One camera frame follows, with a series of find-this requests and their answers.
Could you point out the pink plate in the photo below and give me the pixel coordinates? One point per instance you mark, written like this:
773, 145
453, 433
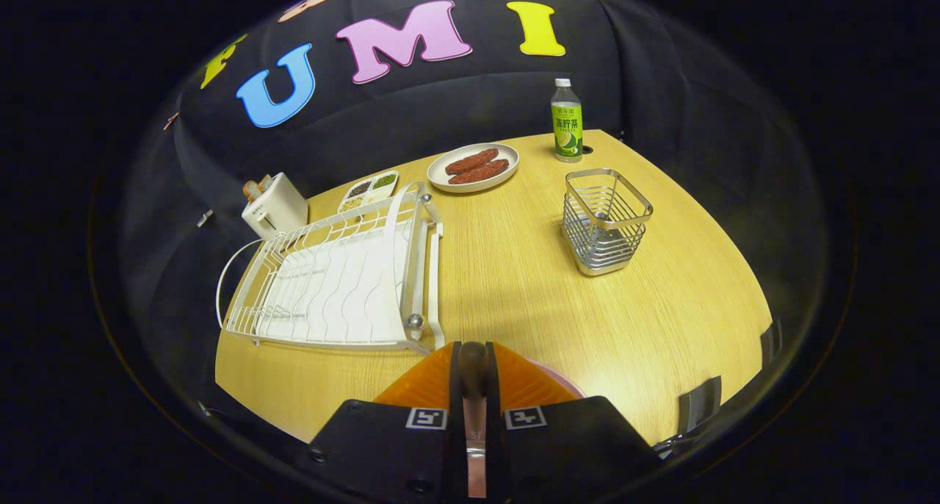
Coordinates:
569, 385

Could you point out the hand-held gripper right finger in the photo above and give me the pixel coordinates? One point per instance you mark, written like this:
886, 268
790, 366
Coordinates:
565, 445

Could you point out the small white clip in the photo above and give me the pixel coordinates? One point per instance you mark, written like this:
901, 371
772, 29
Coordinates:
204, 218

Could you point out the green label drink bottle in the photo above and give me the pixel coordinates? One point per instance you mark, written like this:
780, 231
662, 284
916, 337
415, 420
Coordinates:
567, 126

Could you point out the reddish brown sausage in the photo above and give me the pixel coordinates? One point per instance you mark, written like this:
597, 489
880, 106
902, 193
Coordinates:
471, 161
479, 172

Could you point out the white divided condiment dish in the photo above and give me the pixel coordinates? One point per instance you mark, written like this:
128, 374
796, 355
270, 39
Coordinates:
371, 188

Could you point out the white toaster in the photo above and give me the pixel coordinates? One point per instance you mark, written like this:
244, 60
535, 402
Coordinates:
277, 211

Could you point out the brown toast slice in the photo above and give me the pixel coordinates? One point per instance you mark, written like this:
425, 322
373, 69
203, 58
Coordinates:
264, 182
251, 191

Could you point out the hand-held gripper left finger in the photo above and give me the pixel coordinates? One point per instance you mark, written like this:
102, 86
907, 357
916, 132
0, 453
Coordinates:
389, 452

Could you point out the white oval plate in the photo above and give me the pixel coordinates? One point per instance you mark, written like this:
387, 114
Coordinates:
439, 177

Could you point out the black table clamp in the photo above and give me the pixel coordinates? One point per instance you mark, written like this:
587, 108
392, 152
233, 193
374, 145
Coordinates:
771, 342
701, 405

